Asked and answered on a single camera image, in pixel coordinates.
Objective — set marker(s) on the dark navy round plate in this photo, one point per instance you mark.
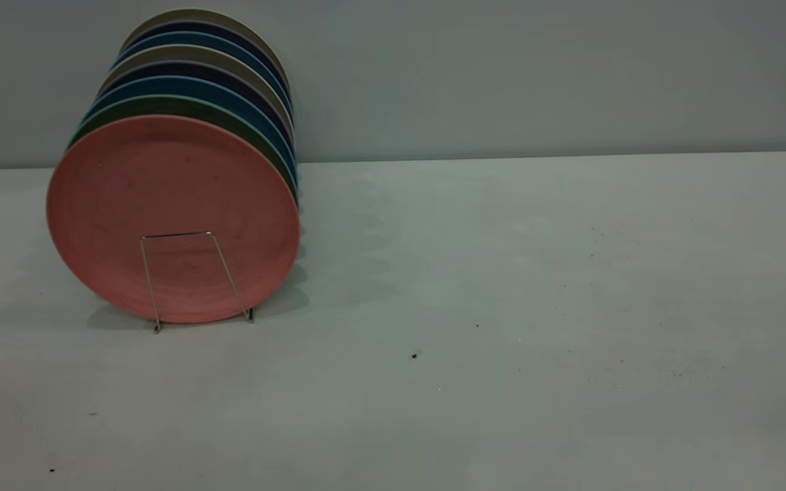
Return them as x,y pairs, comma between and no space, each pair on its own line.
188,69
188,27

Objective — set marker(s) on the pink round plastic plate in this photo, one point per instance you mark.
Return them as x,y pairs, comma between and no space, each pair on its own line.
168,218

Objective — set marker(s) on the beige round plastic plate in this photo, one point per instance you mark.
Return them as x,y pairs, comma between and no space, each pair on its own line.
181,53
195,14

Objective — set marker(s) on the green round plastic plate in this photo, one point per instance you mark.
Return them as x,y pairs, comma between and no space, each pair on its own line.
181,103

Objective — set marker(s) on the blue round plastic plate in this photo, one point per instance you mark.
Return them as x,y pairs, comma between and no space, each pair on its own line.
181,85
188,39

